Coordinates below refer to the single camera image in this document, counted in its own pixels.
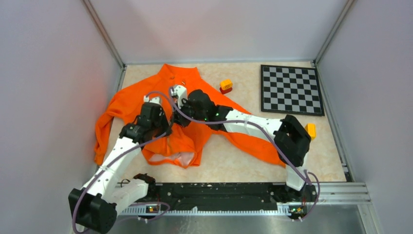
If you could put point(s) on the orange zip jacket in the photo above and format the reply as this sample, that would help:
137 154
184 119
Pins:
185 144

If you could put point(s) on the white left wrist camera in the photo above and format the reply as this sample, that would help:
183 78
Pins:
154 100

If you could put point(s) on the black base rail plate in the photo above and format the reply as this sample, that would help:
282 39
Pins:
256 196

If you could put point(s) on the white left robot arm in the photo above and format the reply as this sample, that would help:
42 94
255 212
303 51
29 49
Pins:
97 205

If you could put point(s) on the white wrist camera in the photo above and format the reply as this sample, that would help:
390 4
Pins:
179 94
154 100

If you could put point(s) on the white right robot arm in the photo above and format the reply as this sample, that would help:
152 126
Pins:
290 139

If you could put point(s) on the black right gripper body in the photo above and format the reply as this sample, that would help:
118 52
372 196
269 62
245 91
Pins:
180 114

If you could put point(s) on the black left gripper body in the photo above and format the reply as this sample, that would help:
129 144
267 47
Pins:
158 122

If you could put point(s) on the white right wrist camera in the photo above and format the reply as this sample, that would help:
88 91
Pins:
179 94

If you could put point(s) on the black grey checkerboard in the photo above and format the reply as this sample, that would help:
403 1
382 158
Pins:
291 90

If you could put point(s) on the yellow red toy block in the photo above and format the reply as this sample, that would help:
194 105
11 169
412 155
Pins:
226 86

